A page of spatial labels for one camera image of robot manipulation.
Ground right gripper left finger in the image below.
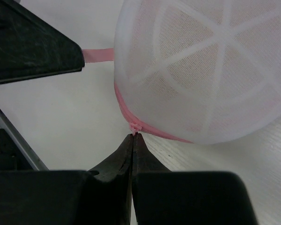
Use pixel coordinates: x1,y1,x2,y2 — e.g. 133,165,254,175
0,135,133,225

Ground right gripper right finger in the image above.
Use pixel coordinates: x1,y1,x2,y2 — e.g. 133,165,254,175
133,133,258,225

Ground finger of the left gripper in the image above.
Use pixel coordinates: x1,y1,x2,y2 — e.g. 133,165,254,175
0,0,85,84

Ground white mesh laundry bag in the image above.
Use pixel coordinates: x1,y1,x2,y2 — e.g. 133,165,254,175
81,0,281,145

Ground beige bra inside bag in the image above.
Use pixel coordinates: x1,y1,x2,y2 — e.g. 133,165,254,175
130,2,269,135

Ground aluminium rail frame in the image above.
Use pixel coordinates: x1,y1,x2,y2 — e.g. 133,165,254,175
0,109,49,171

